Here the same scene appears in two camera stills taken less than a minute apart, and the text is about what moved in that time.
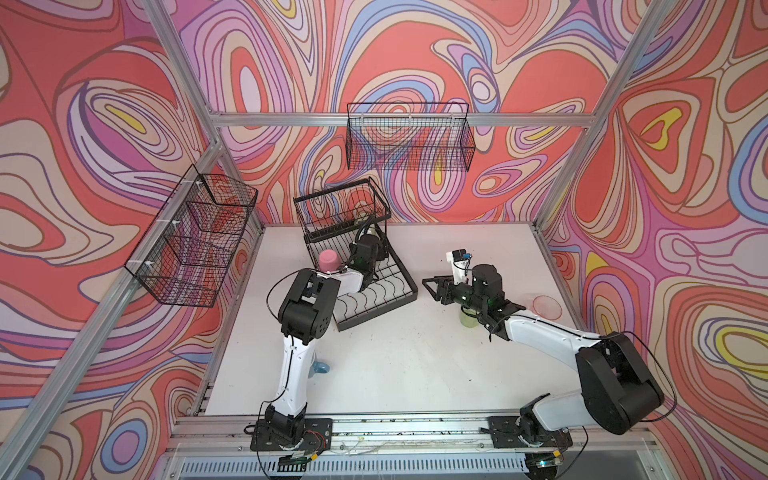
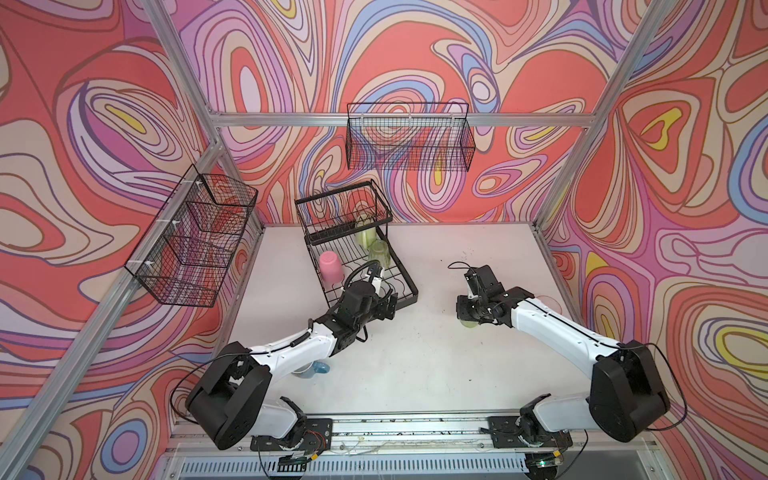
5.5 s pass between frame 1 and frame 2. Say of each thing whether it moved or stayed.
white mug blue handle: stayed
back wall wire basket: stayed
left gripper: moved
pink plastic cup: stayed
